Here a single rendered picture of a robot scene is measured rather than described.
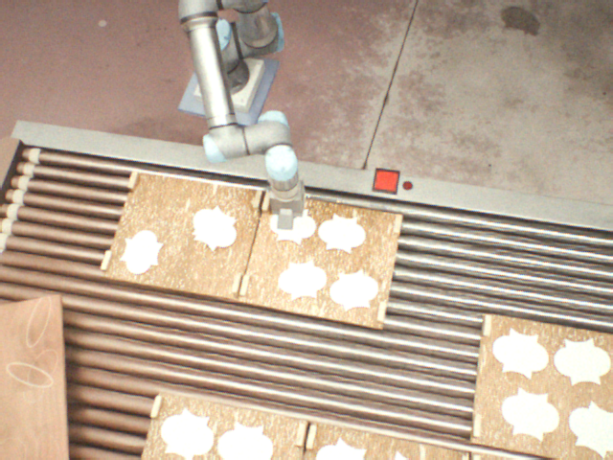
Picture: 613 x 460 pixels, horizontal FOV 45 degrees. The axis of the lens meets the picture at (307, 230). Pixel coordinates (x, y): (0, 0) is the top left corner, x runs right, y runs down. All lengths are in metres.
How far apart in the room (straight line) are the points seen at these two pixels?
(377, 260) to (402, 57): 1.69
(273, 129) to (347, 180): 0.45
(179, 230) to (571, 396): 1.18
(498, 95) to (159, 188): 1.83
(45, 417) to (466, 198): 1.31
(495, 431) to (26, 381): 1.22
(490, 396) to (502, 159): 1.58
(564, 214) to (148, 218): 1.23
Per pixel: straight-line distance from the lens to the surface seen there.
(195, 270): 2.16
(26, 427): 2.06
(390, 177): 2.24
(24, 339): 2.12
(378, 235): 2.15
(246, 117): 2.44
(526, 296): 2.16
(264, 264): 2.13
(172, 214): 2.24
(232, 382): 2.06
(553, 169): 3.42
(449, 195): 2.24
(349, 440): 1.99
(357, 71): 3.59
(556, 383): 2.09
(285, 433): 2.00
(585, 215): 2.30
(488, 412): 2.03
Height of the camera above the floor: 2.91
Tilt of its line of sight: 66 degrees down
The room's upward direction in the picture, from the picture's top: 8 degrees counter-clockwise
